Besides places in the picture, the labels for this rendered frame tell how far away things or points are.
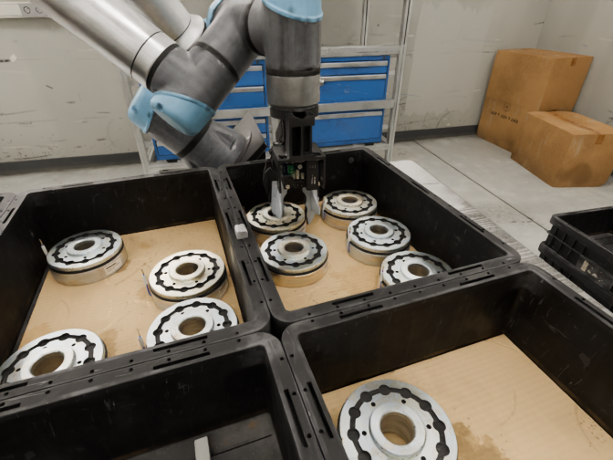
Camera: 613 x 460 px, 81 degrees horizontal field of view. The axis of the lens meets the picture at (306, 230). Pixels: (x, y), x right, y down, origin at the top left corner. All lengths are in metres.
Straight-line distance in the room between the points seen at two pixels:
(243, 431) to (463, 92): 3.80
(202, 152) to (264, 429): 0.59
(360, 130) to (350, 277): 2.12
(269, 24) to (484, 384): 0.49
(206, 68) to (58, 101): 2.92
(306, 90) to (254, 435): 0.41
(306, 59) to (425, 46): 3.20
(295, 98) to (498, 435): 0.44
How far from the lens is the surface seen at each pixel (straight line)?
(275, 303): 0.36
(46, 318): 0.59
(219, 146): 0.83
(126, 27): 0.57
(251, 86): 2.37
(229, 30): 0.57
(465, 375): 0.46
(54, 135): 3.53
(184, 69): 0.54
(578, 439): 0.47
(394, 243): 0.58
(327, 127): 2.52
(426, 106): 3.82
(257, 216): 0.63
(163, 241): 0.66
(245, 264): 0.41
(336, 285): 0.53
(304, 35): 0.50
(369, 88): 2.56
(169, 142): 0.84
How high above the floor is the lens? 1.18
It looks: 33 degrees down
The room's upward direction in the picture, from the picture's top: straight up
